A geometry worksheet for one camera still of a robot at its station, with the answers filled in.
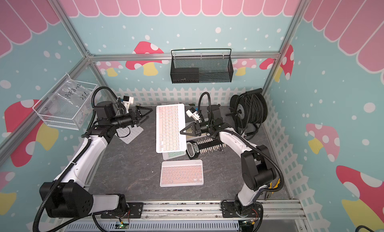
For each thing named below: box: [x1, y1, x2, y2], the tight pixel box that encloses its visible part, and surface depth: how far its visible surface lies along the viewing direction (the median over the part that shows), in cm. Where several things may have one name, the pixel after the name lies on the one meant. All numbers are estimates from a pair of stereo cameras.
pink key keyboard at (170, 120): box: [156, 103, 187, 154], surface depth 76 cm
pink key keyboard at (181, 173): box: [159, 159, 204, 187], surface depth 87 cm
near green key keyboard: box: [162, 151, 186, 161], surface depth 96 cm
